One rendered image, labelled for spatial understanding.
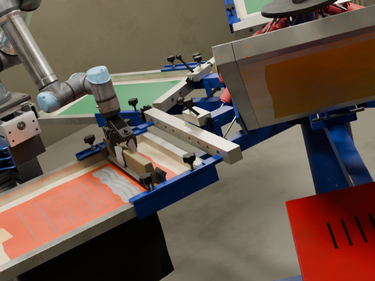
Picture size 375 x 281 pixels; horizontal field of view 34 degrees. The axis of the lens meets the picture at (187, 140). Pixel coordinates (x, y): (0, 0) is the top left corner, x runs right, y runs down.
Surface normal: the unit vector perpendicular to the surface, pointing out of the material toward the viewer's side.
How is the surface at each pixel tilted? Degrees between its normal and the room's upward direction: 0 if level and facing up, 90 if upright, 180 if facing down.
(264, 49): 58
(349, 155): 0
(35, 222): 0
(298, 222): 0
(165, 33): 90
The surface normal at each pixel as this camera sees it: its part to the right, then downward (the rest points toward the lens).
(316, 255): -0.27, -0.89
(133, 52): 0.62, 0.14
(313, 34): -0.17, -0.14
